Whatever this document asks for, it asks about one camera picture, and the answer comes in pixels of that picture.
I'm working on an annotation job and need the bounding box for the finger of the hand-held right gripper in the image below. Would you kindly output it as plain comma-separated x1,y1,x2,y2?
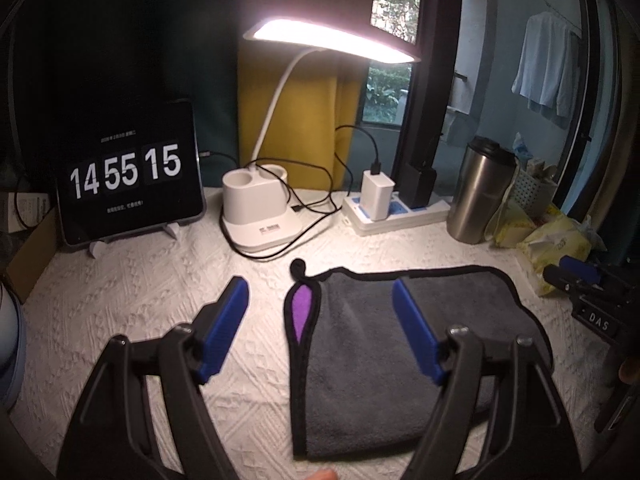
559,255,602,287
543,264,582,298

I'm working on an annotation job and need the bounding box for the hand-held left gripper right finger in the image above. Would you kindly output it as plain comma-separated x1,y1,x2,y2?
391,279,583,480

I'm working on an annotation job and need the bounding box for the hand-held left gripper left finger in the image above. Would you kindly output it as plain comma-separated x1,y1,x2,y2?
56,276,250,480

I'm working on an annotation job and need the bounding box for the grey towel with black edge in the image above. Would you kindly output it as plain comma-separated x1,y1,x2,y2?
283,258,554,461

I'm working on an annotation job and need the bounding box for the yellow wipes packet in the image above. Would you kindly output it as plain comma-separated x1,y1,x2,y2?
517,209,594,296
494,199,532,249

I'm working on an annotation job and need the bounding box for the white textured tablecloth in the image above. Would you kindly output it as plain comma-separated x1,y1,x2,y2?
10,186,618,480

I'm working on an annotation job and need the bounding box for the white perforated basket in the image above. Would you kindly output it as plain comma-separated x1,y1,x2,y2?
510,159,559,219

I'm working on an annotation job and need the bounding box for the white tablet stand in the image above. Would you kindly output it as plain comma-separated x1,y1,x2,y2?
88,222,181,260

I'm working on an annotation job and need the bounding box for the white power strip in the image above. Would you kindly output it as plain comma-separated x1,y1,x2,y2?
342,192,451,237

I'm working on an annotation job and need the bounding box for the stainless steel tumbler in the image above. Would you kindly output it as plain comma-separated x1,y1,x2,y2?
446,135,516,245

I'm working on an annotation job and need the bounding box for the white desk lamp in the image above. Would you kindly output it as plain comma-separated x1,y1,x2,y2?
221,16,421,261

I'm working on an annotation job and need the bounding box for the white charger plug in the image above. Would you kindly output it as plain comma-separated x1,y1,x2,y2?
360,169,394,222

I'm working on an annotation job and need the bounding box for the black power adapter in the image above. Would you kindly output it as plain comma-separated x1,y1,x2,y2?
403,159,437,210

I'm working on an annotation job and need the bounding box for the tablet showing flip clock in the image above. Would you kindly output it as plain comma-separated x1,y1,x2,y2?
54,99,207,249

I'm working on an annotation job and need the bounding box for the light blue hanging shirt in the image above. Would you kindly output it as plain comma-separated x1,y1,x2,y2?
510,9,584,124

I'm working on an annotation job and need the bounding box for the brown cardboard box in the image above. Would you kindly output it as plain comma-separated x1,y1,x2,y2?
4,205,59,304

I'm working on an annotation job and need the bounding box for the yellow curtain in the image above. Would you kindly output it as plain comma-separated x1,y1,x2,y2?
237,39,364,192

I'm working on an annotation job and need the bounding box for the white round container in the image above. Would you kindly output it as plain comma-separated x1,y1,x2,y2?
0,280,27,412

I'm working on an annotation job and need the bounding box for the white carton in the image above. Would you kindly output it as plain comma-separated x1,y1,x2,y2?
0,190,51,234

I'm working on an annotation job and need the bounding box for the black charger cable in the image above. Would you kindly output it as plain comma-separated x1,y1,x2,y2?
244,124,385,217

